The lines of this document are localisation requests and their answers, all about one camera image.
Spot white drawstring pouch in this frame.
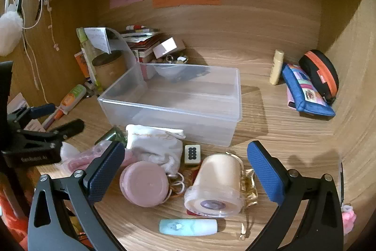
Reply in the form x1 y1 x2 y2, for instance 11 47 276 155
126 124 186 175

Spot gold foil wrapper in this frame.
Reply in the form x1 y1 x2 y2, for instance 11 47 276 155
241 169 259 207

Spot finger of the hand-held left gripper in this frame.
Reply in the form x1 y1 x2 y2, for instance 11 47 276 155
16 119 85 151
7 103 57 129

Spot pink wallet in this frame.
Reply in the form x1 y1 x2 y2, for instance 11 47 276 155
287 89 298 110

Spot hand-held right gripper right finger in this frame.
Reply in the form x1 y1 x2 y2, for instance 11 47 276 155
245 140 344 251

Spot light teal tube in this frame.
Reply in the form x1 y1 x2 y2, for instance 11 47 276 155
159 219 218 237

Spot white fluffy pompom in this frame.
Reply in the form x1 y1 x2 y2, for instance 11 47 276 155
0 10 23 56

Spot white cable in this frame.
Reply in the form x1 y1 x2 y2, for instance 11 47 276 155
16 0 61 103

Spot metal key rings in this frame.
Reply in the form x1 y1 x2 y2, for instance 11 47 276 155
166 171 185 199

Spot black orange zip case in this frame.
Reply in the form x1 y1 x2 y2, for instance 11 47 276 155
299 49 339 104

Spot small white box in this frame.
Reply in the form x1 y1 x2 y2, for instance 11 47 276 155
152 37 186 59

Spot clear plastic lid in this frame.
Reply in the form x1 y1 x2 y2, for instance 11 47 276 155
104 28 147 87

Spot pink figurine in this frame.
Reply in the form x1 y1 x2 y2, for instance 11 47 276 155
341 204 356 237

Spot orange cloth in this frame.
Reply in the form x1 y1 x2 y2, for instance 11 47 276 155
0 189 30 250

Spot white mahjong tile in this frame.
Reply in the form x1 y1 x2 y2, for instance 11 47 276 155
184 144 202 166

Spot cream lotion bottle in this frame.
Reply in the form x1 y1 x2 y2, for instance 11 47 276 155
269 49 284 86

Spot stack of books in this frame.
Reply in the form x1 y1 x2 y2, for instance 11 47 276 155
119 24 165 63

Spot pink plush item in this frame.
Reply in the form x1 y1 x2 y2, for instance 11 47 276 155
60 141 137 173

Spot white paper slip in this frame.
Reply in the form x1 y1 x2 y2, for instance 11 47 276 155
84 28 111 54

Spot blue patchwork pencil pouch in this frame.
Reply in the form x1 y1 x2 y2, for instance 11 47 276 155
282 63 336 118

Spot clear plastic storage box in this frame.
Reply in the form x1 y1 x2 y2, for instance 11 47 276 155
98 63 243 147

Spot bowl of beads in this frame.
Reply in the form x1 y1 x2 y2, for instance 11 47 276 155
153 55 191 82

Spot green bottle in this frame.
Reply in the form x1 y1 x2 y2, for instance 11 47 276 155
76 28 97 87

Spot wooden desk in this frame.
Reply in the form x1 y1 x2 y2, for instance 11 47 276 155
29 48 353 251

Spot dark green jar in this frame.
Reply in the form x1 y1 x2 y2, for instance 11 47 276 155
95 126 128 148

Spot orange white pen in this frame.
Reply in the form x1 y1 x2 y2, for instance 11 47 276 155
41 108 63 129

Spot orange green tube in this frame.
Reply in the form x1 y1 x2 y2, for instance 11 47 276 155
59 84 87 115

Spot cream plastic cup purple label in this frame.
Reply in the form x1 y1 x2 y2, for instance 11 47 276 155
184 153 245 219

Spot orange packet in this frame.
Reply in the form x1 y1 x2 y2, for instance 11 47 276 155
73 52 90 79

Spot brown cardboard cylinder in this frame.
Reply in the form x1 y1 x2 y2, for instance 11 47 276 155
92 50 128 90

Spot pink round container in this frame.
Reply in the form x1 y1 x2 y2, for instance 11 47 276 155
119 161 169 208

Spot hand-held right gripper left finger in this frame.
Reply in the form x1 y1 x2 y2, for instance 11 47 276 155
28 141 127 251

